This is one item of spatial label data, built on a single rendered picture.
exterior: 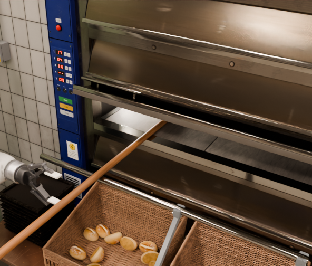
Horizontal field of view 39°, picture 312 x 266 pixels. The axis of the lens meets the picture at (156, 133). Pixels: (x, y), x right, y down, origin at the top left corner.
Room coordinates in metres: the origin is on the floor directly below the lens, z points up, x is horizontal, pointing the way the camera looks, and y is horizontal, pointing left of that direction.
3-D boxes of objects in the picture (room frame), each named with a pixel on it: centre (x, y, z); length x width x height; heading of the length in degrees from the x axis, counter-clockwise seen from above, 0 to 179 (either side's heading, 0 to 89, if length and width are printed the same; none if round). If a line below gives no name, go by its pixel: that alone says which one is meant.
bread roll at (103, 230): (1.80, 0.28, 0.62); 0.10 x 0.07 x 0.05; 44
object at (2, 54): (2.26, 0.87, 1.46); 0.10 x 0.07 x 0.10; 60
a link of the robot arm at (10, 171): (1.50, 0.58, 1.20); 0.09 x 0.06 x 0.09; 150
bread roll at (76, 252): (1.63, 0.38, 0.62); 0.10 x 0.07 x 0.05; 61
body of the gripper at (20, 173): (1.47, 0.52, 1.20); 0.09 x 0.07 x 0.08; 60
